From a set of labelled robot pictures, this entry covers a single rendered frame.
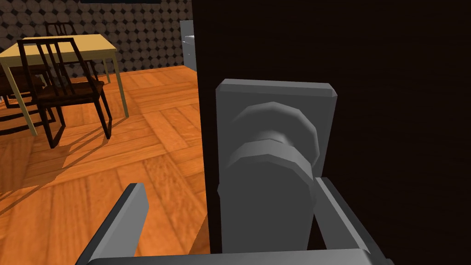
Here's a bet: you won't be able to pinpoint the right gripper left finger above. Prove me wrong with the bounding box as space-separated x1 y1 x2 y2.
75 183 150 265

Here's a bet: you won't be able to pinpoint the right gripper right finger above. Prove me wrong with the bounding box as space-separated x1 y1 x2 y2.
313 176 396 265

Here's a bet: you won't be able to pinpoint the dark brown door leaf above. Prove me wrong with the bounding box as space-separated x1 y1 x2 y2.
191 0 471 265

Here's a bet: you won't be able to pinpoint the dark wooden chair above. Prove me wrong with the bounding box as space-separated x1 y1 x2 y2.
16 37 113 150

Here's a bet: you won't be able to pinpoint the yellow wooden table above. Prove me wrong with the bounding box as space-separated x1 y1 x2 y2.
0 34 130 137

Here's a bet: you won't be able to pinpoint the pale grey cabinet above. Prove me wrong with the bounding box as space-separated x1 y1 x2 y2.
179 20 197 72

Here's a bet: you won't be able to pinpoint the grey door handle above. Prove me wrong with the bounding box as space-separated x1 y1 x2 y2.
215 78 338 254

